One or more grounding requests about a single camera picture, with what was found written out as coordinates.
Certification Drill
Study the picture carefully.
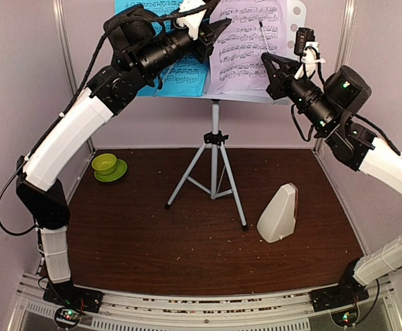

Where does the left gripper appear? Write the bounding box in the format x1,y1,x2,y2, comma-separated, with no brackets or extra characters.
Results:
134,8,233,79

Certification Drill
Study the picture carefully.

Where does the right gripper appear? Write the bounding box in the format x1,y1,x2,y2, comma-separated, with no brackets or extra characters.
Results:
261,51,339,132

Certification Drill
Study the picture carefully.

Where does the lilac sheet music page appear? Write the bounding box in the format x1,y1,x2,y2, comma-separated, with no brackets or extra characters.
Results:
207,0,288,94

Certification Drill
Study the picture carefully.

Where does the blue sheet music page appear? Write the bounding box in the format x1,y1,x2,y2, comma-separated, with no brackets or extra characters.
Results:
114,0,209,97

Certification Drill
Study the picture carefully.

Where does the white perforated music stand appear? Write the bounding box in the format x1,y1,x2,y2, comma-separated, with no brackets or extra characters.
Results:
165,1,306,230

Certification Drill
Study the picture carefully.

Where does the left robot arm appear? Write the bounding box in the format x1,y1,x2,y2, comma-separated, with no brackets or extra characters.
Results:
16,1,231,306

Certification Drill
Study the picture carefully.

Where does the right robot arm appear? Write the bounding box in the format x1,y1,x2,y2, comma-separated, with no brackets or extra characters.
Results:
261,52,402,305

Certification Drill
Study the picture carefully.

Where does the white metronome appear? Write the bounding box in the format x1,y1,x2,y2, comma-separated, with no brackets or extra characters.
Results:
257,183,298,243

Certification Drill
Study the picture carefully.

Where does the green bowl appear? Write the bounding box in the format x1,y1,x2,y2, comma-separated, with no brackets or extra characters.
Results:
91,153,117,175

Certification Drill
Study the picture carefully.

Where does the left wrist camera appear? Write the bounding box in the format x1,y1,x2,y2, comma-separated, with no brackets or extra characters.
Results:
171,0,218,41

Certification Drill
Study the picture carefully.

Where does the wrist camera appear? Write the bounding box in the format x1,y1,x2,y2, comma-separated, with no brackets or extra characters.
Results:
171,0,218,41
294,28,326,84

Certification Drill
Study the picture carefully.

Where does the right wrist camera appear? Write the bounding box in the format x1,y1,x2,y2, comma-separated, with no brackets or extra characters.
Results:
294,28,326,84

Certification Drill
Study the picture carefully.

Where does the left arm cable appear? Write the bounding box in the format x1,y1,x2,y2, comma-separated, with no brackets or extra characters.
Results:
0,0,219,237

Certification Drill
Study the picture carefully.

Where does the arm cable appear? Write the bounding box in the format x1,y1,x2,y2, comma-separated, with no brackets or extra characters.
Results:
290,65,402,159
0,0,219,237

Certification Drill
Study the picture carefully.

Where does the right aluminium corner post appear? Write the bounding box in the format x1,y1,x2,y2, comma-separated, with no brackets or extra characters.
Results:
313,0,356,156

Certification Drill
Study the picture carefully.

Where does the aluminium corner post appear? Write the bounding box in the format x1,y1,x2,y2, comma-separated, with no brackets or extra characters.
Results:
51,0,97,154
313,0,356,156

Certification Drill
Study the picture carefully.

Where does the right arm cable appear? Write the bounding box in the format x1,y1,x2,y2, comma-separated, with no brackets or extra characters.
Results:
290,65,402,159

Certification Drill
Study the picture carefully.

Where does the left aluminium corner post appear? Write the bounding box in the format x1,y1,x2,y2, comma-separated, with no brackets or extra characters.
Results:
51,0,97,154

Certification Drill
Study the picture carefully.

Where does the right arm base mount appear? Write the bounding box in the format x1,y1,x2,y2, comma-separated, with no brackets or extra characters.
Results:
310,285,369,328

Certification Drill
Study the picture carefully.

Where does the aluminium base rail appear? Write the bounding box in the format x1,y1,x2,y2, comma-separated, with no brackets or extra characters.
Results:
5,274,402,330

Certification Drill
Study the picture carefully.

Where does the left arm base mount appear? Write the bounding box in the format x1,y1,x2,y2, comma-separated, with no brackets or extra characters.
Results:
43,285,103,329

